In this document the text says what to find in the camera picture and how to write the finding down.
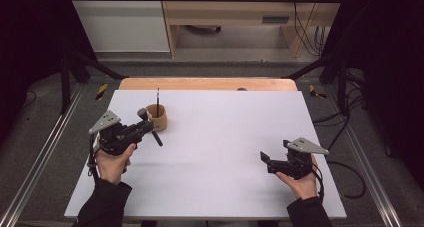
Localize dark drawer handle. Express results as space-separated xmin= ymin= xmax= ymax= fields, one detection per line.
xmin=261 ymin=16 xmax=291 ymax=25

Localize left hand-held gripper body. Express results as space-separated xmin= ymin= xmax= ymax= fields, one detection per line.
xmin=88 ymin=110 xmax=143 ymax=157

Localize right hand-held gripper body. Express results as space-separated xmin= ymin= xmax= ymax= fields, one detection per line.
xmin=266 ymin=137 xmax=330 ymax=181

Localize bundle of hanging cables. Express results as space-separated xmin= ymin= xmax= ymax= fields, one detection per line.
xmin=290 ymin=0 xmax=327 ymax=57

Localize person's right hand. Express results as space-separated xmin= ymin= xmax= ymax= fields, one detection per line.
xmin=275 ymin=154 xmax=320 ymax=201

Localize wooden table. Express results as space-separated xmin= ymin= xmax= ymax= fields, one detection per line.
xmin=118 ymin=77 xmax=299 ymax=92

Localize light wooden desk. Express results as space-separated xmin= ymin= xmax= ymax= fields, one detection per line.
xmin=159 ymin=0 xmax=348 ymax=59

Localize wooden pen holder cup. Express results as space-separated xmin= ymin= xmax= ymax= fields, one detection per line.
xmin=145 ymin=103 xmax=168 ymax=133

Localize thick black makeup brush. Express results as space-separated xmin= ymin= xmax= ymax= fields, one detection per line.
xmin=136 ymin=107 xmax=164 ymax=148

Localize white cabinet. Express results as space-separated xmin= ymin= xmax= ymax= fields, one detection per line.
xmin=66 ymin=0 xmax=171 ymax=53

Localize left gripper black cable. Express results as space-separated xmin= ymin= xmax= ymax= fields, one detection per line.
xmin=86 ymin=133 xmax=102 ymax=184

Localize right yellow clamp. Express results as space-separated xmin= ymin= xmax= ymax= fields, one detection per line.
xmin=308 ymin=84 xmax=328 ymax=100

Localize black metal stand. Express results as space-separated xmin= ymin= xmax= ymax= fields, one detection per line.
xmin=59 ymin=50 xmax=130 ymax=115
xmin=282 ymin=49 xmax=350 ymax=117

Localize aluminium floor rail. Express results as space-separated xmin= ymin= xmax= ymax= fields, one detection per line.
xmin=0 ymin=83 xmax=85 ymax=227
xmin=323 ymin=86 xmax=405 ymax=227

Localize person's left hand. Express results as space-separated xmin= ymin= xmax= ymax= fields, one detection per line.
xmin=94 ymin=137 xmax=137 ymax=186

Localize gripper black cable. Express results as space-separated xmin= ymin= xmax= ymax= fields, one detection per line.
xmin=310 ymin=160 xmax=367 ymax=200
xmin=86 ymin=133 xmax=102 ymax=184

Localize yellow clamp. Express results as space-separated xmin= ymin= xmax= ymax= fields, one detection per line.
xmin=95 ymin=83 xmax=109 ymax=101
xmin=308 ymin=84 xmax=328 ymax=100

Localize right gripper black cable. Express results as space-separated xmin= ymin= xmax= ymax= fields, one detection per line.
xmin=310 ymin=160 xmax=367 ymax=200

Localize left yellow clamp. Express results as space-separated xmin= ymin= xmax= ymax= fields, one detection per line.
xmin=95 ymin=83 xmax=109 ymax=101

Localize black floor cables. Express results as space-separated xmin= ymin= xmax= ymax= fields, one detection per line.
xmin=312 ymin=68 xmax=368 ymax=151

